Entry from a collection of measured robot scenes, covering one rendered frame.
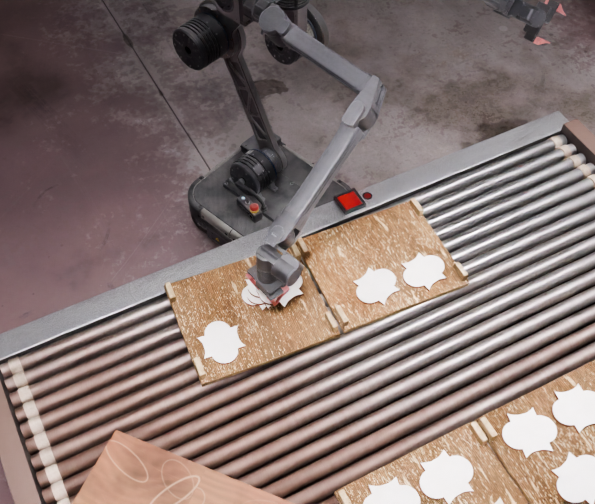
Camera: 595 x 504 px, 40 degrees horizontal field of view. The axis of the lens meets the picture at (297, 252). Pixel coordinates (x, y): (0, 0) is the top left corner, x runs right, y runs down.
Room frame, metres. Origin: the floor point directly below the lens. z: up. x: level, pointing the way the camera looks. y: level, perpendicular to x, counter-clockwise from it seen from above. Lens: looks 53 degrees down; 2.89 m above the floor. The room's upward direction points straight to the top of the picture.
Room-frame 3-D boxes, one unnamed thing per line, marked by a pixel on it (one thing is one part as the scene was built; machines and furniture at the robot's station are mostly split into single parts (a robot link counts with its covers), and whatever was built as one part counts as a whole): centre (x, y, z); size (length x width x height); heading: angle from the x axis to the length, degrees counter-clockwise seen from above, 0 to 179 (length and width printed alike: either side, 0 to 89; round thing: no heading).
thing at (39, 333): (1.59, -0.02, 0.89); 2.08 x 0.08 x 0.06; 117
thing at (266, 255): (1.28, 0.08, 1.15); 0.07 x 0.06 x 0.07; 49
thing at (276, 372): (1.21, -0.21, 0.90); 1.95 x 0.05 x 0.05; 117
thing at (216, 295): (1.26, 0.13, 0.93); 0.41 x 0.35 x 0.02; 113
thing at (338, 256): (1.43, -0.25, 0.93); 0.41 x 0.35 x 0.02; 114
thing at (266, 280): (1.28, 0.08, 1.09); 0.10 x 0.07 x 0.07; 40
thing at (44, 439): (1.30, -0.16, 0.90); 1.95 x 0.05 x 0.05; 117
